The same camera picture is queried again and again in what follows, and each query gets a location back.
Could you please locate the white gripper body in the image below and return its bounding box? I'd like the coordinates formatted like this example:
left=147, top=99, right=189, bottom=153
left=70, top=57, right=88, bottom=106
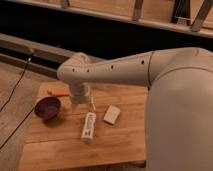
left=69, top=83, right=91, bottom=104

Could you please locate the dark purple ceramic bowl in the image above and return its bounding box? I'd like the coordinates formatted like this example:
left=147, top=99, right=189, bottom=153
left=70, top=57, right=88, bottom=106
left=34, top=97, right=61, bottom=120

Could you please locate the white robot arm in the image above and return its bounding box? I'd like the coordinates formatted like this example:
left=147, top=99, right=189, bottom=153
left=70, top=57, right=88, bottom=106
left=57, top=47, right=213, bottom=171

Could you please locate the orange marker pen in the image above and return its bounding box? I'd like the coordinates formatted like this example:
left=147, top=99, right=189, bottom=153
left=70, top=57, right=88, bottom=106
left=47, top=91, right=69, bottom=97

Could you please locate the white rectangular block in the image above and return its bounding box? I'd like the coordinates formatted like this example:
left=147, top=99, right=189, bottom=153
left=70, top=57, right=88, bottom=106
left=103, top=105, right=120, bottom=125

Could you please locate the grey metal floor rail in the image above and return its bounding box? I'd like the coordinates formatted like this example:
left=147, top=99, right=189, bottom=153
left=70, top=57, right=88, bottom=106
left=0, top=33, right=74, bottom=78

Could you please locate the black cable on floor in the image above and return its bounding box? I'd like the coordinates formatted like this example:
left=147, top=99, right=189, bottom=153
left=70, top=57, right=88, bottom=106
left=0, top=53, right=36, bottom=150

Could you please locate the wooden shelf frame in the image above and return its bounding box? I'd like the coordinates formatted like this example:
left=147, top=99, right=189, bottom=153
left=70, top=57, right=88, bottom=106
left=5, top=0, right=213, bottom=39

